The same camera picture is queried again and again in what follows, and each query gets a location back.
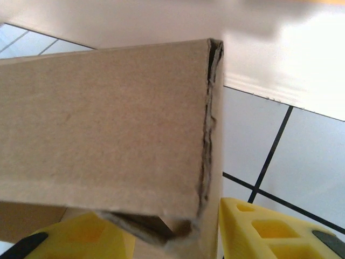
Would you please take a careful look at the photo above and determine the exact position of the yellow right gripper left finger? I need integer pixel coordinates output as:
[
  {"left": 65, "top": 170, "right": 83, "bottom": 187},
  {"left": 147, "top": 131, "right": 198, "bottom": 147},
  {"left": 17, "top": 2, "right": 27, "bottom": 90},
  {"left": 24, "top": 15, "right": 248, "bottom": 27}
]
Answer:
[{"left": 0, "top": 212, "right": 136, "bottom": 259}]

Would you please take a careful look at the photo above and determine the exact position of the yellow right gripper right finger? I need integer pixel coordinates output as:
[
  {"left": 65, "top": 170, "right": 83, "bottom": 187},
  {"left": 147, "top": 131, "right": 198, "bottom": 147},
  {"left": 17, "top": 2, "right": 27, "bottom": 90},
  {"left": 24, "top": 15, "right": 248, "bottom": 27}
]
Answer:
[{"left": 218, "top": 197, "right": 345, "bottom": 259}]

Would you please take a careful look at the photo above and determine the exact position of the brown cardboard paper box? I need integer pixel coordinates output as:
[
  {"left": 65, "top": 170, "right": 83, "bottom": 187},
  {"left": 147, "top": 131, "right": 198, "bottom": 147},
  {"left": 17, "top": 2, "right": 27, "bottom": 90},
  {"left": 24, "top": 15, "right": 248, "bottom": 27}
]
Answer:
[{"left": 0, "top": 39, "right": 225, "bottom": 259}]

